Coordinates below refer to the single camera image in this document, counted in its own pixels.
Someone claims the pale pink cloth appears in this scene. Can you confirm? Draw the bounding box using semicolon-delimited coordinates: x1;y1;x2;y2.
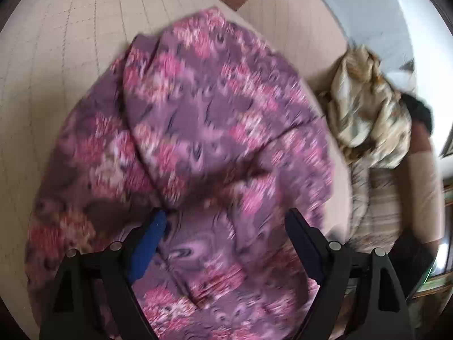
401;150;445;245

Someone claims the pale blue sheet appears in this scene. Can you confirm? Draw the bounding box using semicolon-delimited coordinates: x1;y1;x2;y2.
314;0;415;75

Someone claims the dark object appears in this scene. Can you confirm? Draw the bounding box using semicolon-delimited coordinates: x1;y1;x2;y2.
388;233;437;300

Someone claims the purple floral garment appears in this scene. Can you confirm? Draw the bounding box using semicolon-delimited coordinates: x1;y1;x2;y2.
25;7;352;340

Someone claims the beige striped cloth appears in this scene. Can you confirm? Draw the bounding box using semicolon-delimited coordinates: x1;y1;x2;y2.
349;156;405;256

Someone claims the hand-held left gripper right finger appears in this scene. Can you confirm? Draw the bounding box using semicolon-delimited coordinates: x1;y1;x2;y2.
285;208;415;340

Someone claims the cream floral crumpled cloth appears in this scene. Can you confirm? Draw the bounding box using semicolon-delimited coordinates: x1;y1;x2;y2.
318;44;413;169

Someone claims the beige quilted blanket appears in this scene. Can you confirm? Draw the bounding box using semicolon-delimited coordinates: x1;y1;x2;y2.
0;0;349;340

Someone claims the black cloth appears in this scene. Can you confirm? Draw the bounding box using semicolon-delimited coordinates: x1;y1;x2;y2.
401;93;434;131

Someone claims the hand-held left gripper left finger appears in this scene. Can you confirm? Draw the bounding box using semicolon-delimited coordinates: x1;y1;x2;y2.
39;210;167;340

